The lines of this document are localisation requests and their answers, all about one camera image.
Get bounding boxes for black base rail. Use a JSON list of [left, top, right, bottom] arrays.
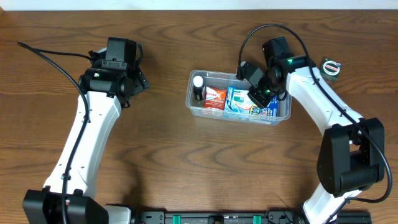
[[105, 203, 372, 224]]

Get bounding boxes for black bottle white cap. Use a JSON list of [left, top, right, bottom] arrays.
[[193, 76, 205, 101]]

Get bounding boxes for red snack packet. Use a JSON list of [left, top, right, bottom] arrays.
[[204, 87, 227, 110]]

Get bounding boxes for white green medicine box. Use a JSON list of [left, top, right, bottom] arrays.
[[231, 89, 257, 112]]

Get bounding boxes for dark green round-label box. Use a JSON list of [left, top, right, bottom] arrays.
[[320, 57, 342, 82]]

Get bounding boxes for clear plastic container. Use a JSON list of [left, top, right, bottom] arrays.
[[185, 70, 292, 125]]

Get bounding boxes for blue Kool Fever box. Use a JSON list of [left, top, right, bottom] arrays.
[[224, 86, 279, 120]]

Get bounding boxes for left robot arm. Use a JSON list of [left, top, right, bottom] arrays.
[[22, 65, 149, 223]]

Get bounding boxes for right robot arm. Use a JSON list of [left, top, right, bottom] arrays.
[[236, 53, 391, 223]]

